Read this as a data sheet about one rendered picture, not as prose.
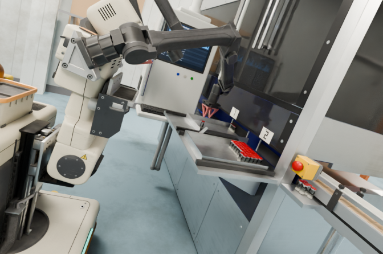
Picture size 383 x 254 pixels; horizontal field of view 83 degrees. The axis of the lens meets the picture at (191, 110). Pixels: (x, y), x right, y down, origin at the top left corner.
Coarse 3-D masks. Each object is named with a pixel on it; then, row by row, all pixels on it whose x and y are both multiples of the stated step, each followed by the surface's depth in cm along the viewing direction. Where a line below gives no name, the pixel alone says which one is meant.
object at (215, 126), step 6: (186, 114) 145; (192, 114) 146; (192, 120) 134; (198, 120) 149; (204, 120) 150; (210, 120) 152; (216, 120) 153; (198, 126) 124; (204, 126) 139; (210, 126) 144; (216, 126) 149; (222, 126) 154; (228, 126) 158; (210, 132) 125; (216, 132) 126; (222, 132) 140; (228, 132) 145; (240, 138) 133; (246, 138) 134
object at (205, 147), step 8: (184, 136) 110; (192, 136) 112; (200, 136) 114; (208, 136) 115; (216, 136) 117; (192, 144) 98; (200, 144) 107; (208, 144) 111; (216, 144) 115; (224, 144) 119; (200, 152) 89; (208, 152) 101; (216, 152) 104; (224, 152) 108; (232, 152) 111; (208, 160) 88; (216, 160) 90; (224, 160) 91; (232, 160) 92; (264, 168) 99
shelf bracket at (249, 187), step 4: (228, 180) 100; (232, 180) 100; (236, 180) 101; (240, 180) 102; (244, 180) 103; (236, 184) 102; (240, 184) 103; (244, 184) 103; (248, 184) 104; (252, 184) 105; (256, 184) 106; (240, 188) 104; (244, 188) 104; (248, 188) 105; (252, 188) 106; (256, 188) 107; (248, 192) 106; (252, 192) 107
